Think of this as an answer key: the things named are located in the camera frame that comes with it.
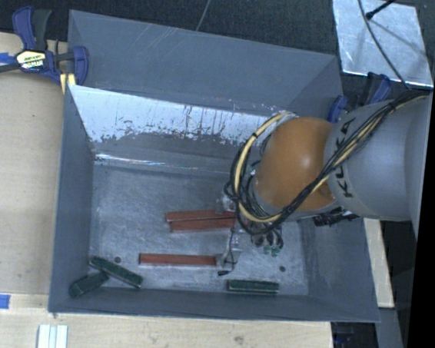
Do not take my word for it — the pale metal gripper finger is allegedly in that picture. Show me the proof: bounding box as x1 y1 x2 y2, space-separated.
216 194 240 216
214 246 244 279

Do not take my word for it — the red-brown flat block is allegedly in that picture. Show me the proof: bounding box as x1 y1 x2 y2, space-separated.
164 204 237 230
168 211 237 240
138 248 219 273

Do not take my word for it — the dark green flat block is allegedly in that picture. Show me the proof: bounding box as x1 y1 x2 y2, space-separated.
86 255 147 290
225 277 282 298
67 267 111 303

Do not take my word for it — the grey metal bin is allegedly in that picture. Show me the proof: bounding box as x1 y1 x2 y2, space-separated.
36 8 410 348

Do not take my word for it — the pale wood flat board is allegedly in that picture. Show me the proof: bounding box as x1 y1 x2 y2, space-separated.
0 32 78 300

